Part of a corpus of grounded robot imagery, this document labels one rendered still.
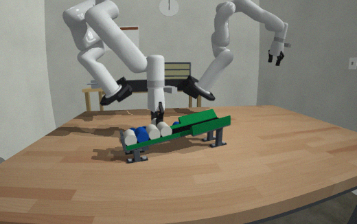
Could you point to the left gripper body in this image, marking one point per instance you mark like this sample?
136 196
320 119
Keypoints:
276 47

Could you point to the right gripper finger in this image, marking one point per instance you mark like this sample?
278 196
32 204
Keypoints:
160 116
153 115

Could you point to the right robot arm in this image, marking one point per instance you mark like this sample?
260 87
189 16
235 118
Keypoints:
99 14

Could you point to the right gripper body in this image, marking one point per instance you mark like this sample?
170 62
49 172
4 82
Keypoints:
155 95

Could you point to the white cylinder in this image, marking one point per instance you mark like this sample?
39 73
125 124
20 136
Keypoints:
153 131
153 121
164 129
130 137

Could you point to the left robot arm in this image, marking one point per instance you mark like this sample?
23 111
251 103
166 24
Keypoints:
224 56

